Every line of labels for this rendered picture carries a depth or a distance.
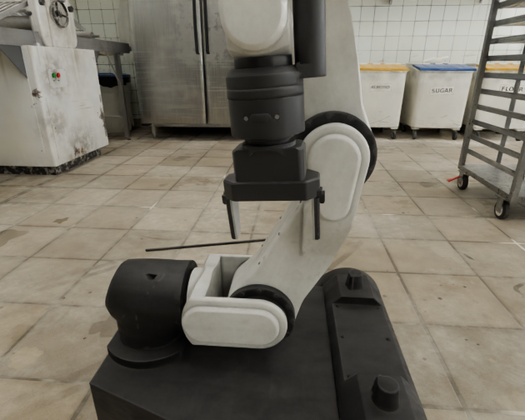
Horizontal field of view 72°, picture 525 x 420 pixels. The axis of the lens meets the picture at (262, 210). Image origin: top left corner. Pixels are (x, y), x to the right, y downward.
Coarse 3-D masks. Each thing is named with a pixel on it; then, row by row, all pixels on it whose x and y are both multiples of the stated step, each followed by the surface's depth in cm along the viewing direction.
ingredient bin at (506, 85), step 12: (504, 72) 357; (516, 72) 355; (492, 84) 362; (504, 84) 360; (468, 96) 396; (480, 96) 371; (492, 96) 366; (468, 108) 395; (504, 108) 369; (516, 108) 368; (480, 120) 377; (492, 120) 375; (504, 120) 374; (516, 120) 373
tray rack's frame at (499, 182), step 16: (496, 0) 199; (496, 16) 202; (480, 64) 212; (480, 80) 214; (464, 144) 229; (464, 160) 232; (496, 160) 233; (480, 176) 209; (496, 176) 210; (496, 192) 191; (496, 208) 190
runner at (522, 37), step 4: (508, 36) 190; (512, 36) 186; (516, 36) 183; (520, 36) 180; (524, 36) 176; (492, 40) 205; (496, 40) 201; (500, 40) 197; (504, 40) 193; (508, 40) 189; (512, 40) 186; (516, 40) 183; (520, 40) 180; (524, 40) 176
